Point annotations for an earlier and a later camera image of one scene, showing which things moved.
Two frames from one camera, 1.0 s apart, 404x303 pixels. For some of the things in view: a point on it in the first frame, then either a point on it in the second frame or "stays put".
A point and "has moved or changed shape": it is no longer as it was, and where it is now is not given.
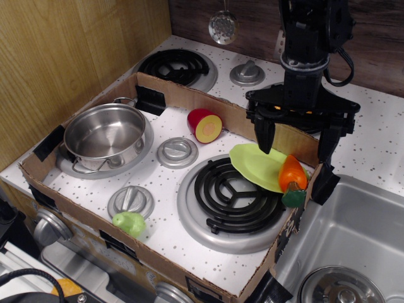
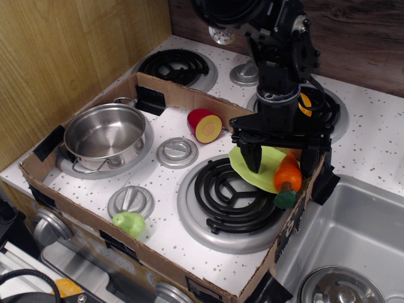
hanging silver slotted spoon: x=223 y=26 stays put
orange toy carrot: x=293 y=181 has moved or changed shape
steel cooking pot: x=105 y=136 stays put
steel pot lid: x=340 y=285 stays put
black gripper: x=302 y=101 to x=278 y=122
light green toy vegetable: x=132 y=223 stays put
